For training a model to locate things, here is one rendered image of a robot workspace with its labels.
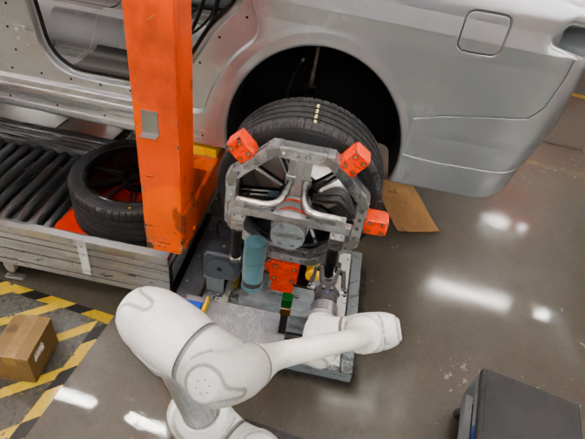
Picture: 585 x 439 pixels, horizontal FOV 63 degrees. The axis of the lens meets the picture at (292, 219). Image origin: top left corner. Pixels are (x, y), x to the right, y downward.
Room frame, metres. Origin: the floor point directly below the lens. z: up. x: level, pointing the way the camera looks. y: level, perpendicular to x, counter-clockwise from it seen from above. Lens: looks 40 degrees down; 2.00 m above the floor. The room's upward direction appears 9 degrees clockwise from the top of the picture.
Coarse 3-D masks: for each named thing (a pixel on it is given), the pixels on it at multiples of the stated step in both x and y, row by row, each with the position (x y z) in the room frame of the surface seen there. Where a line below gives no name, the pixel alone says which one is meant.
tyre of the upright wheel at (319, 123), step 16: (256, 112) 1.70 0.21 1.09; (272, 112) 1.62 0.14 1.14; (288, 112) 1.59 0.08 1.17; (304, 112) 1.59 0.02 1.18; (320, 112) 1.61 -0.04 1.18; (336, 112) 1.65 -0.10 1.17; (240, 128) 1.66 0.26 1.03; (256, 128) 1.52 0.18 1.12; (272, 128) 1.51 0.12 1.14; (288, 128) 1.50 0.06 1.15; (304, 128) 1.50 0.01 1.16; (320, 128) 1.50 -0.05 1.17; (336, 128) 1.54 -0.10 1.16; (352, 128) 1.60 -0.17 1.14; (320, 144) 1.50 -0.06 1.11; (336, 144) 1.49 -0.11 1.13; (352, 144) 1.50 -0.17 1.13; (368, 144) 1.59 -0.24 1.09; (224, 160) 1.52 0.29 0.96; (224, 176) 1.52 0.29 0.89; (368, 176) 1.48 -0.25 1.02; (224, 192) 1.52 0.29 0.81; (224, 208) 1.52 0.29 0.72
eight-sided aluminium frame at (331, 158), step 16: (272, 144) 1.44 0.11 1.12; (288, 144) 1.46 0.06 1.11; (304, 144) 1.47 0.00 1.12; (256, 160) 1.44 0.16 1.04; (304, 160) 1.41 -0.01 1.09; (320, 160) 1.42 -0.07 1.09; (336, 160) 1.41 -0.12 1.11; (240, 176) 1.43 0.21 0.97; (336, 176) 1.41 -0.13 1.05; (352, 192) 1.40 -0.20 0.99; (368, 192) 1.45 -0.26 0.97; (368, 208) 1.40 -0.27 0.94; (352, 240) 1.40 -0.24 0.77; (272, 256) 1.42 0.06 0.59; (288, 256) 1.41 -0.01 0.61; (304, 256) 1.42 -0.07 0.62; (320, 256) 1.41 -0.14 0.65
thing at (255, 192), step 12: (264, 168) 1.54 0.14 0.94; (288, 168) 1.54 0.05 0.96; (240, 180) 1.53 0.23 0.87; (252, 180) 1.70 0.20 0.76; (276, 180) 1.53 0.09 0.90; (312, 180) 1.54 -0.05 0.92; (324, 180) 1.51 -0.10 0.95; (240, 192) 1.53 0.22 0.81; (252, 192) 1.53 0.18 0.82; (264, 192) 1.53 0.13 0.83; (276, 192) 1.52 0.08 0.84; (312, 192) 1.56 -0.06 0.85; (252, 216) 1.53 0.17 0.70; (264, 228) 1.52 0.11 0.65; (312, 228) 1.51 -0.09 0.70; (312, 240) 1.51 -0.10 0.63; (324, 240) 1.49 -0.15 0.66
